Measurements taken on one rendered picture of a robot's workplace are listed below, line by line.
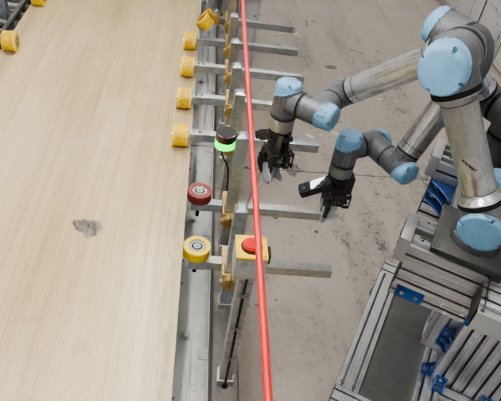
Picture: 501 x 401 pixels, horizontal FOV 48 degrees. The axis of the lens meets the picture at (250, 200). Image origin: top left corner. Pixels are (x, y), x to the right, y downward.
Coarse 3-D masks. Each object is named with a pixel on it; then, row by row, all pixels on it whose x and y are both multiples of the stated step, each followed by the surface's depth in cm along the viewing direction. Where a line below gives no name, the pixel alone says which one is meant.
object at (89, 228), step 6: (72, 222) 164; (78, 222) 164; (84, 222) 163; (90, 222) 164; (96, 222) 164; (78, 228) 162; (84, 228) 162; (90, 228) 161; (96, 228) 164; (84, 234) 162; (90, 234) 162; (96, 234) 162
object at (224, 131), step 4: (220, 128) 165; (224, 128) 165; (228, 128) 165; (220, 132) 163; (224, 132) 164; (228, 132) 164; (232, 132) 164; (224, 136) 162; (228, 136) 162; (232, 136) 163; (224, 144) 163; (232, 152) 169; (232, 156) 168; (224, 160) 170; (228, 168) 172; (228, 172) 173; (228, 176) 174; (228, 180) 175
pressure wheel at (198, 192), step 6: (192, 186) 184; (198, 186) 185; (204, 186) 185; (192, 192) 182; (198, 192) 182; (204, 192) 183; (210, 192) 183; (192, 198) 181; (198, 198) 180; (204, 198) 181; (210, 198) 183; (198, 204) 182; (204, 204) 183
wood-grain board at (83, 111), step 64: (64, 0) 278; (128, 0) 288; (192, 0) 300; (0, 64) 224; (64, 64) 231; (128, 64) 239; (0, 128) 193; (64, 128) 199; (128, 128) 204; (0, 192) 170; (64, 192) 174; (128, 192) 178; (0, 256) 151; (64, 256) 155; (128, 256) 158; (0, 320) 137; (64, 320) 139; (128, 320) 142; (0, 384) 124; (64, 384) 127; (128, 384) 129
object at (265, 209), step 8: (216, 200) 187; (192, 208) 186; (200, 208) 186; (208, 208) 187; (216, 208) 187; (248, 208) 187; (264, 208) 188; (272, 208) 188; (280, 208) 189; (288, 208) 190; (296, 208) 190; (304, 208) 191; (312, 208) 191; (280, 216) 190; (288, 216) 190; (296, 216) 190; (304, 216) 190; (312, 216) 191
